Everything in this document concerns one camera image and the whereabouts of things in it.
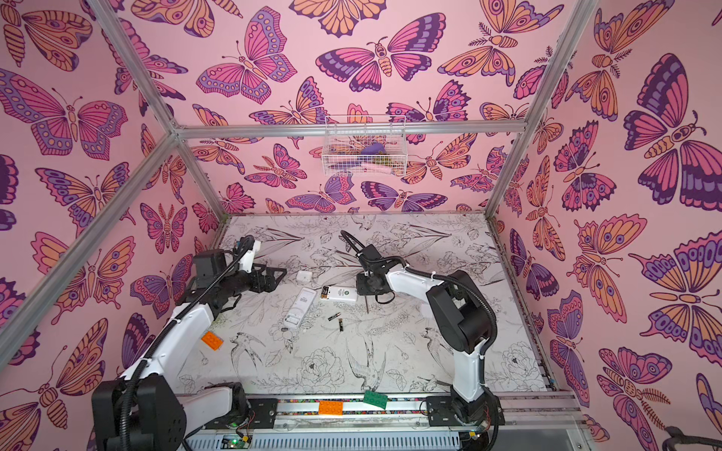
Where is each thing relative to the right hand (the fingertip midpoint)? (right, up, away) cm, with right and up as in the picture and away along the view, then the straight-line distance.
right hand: (363, 284), depth 95 cm
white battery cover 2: (+21, -8, -4) cm, 23 cm away
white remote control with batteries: (-21, -8, -3) cm, 22 cm away
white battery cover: (-21, +2, +5) cm, 22 cm away
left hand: (-26, +7, -13) cm, 30 cm away
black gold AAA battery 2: (-8, -9, -3) cm, 13 cm away
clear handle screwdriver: (+1, -7, -1) cm, 8 cm away
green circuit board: (-33, -37, -23) cm, 55 cm away
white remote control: (-8, -3, 0) cm, 9 cm away
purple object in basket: (+5, +46, 0) cm, 46 cm away
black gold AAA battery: (-7, -12, -6) cm, 15 cm away
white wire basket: (-6, +50, -1) cm, 50 cm away
